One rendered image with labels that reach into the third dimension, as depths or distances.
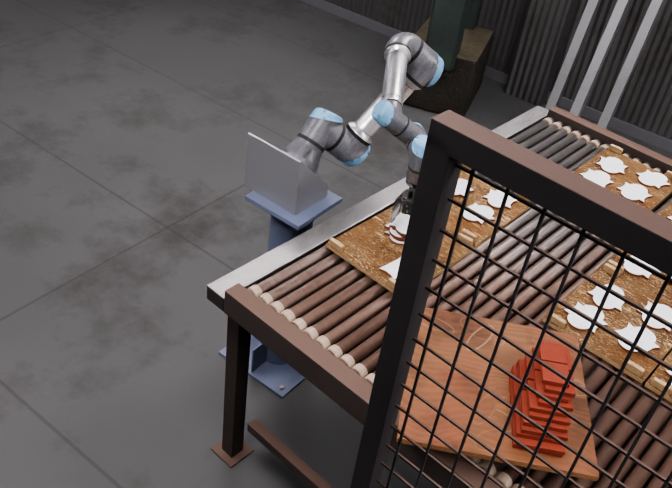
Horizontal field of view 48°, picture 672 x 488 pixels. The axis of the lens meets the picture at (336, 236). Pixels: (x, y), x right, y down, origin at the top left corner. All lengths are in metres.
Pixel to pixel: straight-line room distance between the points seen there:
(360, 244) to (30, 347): 1.64
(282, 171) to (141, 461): 1.25
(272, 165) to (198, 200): 1.61
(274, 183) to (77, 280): 1.39
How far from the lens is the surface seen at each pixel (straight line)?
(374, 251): 2.63
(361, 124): 2.89
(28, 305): 3.81
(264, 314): 2.32
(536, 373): 2.03
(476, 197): 3.03
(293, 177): 2.78
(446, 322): 2.27
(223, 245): 4.08
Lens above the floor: 2.55
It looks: 37 degrees down
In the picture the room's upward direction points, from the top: 8 degrees clockwise
